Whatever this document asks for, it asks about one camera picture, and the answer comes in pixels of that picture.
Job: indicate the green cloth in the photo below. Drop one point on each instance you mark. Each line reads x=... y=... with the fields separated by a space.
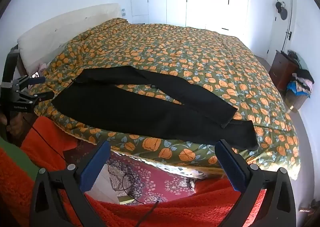
x=20 y=159

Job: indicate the pile of mixed clothes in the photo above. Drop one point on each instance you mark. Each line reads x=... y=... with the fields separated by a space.
x=301 y=79

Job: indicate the yellow book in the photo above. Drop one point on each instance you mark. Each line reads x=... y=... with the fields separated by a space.
x=126 y=199

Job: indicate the brown wooden cabinet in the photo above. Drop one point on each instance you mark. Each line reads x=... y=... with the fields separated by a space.
x=281 y=69

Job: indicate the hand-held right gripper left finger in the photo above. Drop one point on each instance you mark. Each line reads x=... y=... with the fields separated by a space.
x=96 y=167

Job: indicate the white door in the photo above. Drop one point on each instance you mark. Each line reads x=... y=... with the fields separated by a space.
x=277 y=37

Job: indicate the pink cloth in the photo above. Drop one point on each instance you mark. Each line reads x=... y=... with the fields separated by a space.
x=42 y=66

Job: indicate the wall outlet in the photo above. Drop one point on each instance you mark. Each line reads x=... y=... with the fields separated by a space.
x=123 y=12

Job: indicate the orange floral green blanket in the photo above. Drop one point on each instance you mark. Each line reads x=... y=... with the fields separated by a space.
x=175 y=49

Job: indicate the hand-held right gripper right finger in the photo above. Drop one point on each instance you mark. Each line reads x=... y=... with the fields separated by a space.
x=228 y=167

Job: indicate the red fleece garment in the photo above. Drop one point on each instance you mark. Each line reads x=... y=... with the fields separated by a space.
x=175 y=209

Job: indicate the dark hanging hat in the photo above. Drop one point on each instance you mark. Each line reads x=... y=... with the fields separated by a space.
x=282 y=11

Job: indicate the black pants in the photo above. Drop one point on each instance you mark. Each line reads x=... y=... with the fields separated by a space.
x=125 y=107

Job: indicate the small lit phone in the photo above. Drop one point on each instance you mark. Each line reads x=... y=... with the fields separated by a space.
x=36 y=75

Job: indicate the pink patterned rug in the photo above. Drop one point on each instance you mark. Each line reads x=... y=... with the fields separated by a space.
x=155 y=182

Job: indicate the brown laundry basket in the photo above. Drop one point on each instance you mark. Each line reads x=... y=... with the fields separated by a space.
x=297 y=101

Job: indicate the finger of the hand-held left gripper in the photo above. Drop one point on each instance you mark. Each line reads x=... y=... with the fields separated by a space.
x=42 y=96
x=35 y=79

